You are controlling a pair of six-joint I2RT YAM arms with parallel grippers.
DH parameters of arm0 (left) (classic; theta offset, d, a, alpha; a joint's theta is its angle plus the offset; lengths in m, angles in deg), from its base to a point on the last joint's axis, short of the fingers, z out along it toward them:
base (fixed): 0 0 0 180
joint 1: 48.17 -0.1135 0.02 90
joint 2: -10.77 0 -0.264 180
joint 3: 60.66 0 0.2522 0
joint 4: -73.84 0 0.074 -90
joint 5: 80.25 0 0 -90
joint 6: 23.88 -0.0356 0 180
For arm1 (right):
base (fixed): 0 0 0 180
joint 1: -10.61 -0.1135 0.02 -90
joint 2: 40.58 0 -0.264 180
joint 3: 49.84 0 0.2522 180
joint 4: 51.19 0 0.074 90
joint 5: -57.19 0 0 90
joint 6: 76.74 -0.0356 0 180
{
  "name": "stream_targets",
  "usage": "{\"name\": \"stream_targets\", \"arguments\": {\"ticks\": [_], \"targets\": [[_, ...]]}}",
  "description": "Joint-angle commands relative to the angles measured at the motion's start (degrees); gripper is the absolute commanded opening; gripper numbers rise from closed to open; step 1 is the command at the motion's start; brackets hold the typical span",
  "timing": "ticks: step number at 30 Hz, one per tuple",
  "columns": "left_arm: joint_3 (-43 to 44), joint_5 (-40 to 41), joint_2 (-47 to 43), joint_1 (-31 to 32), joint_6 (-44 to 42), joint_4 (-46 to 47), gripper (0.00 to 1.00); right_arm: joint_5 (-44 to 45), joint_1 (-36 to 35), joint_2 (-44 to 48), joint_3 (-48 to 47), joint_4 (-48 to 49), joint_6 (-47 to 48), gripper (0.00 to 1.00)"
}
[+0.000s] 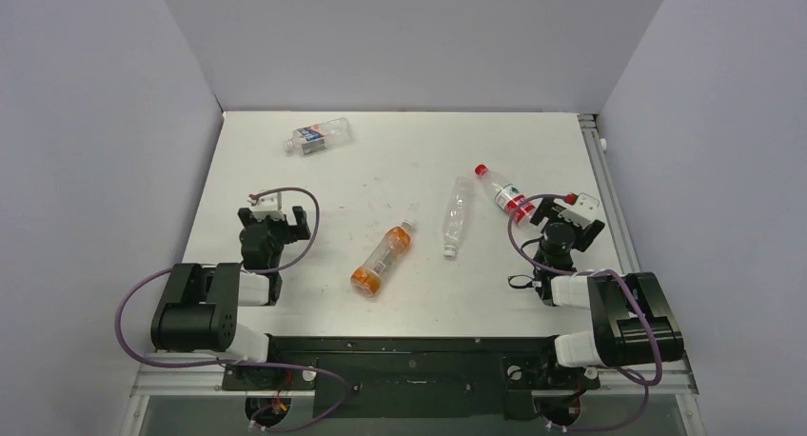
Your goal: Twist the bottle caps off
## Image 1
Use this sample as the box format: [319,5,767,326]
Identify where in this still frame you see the orange tea bottle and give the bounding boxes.
[350,220,415,296]

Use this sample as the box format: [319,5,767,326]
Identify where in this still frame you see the clear blue-label bottle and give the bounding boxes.
[284,117,354,155]

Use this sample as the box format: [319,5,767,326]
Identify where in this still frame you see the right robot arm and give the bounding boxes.
[530,194,685,386]

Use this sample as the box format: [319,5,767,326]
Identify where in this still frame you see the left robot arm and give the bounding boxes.
[150,206,312,388]

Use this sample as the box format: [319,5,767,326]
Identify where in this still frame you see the red-cap water bottle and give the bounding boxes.
[474,164,537,230]

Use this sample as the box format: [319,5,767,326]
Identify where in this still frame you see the clear crushed bottle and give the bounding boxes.
[442,176,475,260]

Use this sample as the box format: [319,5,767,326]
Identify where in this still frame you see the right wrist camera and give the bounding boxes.
[554,193,600,228]

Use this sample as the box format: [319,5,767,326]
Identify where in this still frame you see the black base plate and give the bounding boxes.
[222,336,600,423]

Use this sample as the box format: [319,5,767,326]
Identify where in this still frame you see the aluminium frame rail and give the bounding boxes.
[578,113,698,395]

